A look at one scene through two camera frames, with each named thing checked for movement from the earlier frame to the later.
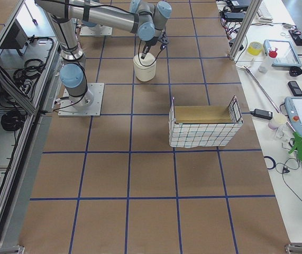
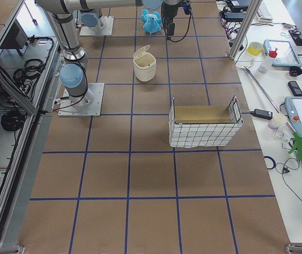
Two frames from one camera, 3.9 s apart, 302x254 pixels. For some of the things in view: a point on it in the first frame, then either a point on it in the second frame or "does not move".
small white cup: (278, 119) does not move
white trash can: (145, 69) does not move
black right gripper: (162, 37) → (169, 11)
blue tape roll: (274, 162) does not move
